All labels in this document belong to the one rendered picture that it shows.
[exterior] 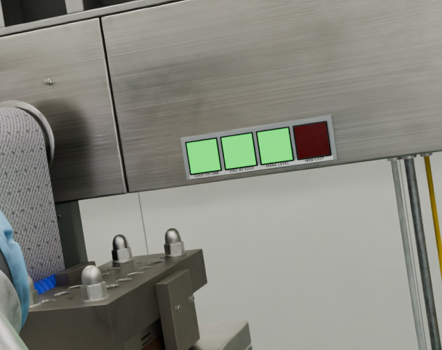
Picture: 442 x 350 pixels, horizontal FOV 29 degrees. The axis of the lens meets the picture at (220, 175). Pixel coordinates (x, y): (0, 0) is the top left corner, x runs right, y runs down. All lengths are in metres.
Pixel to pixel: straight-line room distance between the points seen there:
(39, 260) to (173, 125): 0.31
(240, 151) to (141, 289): 0.31
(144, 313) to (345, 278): 2.63
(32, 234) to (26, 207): 0.04
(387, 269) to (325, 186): 0.44
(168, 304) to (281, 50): 0.43
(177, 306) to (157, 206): 2.70
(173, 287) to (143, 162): 0.27
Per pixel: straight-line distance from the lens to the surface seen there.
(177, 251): 1.44
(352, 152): 1.37
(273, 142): 1.38
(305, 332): 3.89
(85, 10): 1.51
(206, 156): 1.41
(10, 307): 0.58
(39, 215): 1.39
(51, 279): 1.35
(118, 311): 1.14
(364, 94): 1.36
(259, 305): 3.91
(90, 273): 1.14
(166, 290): 1.26
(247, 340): 1.47
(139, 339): 1.22
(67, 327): 1.14
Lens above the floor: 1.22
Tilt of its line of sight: 3 degrees down
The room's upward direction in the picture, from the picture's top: 9 degrees counter-clockwise
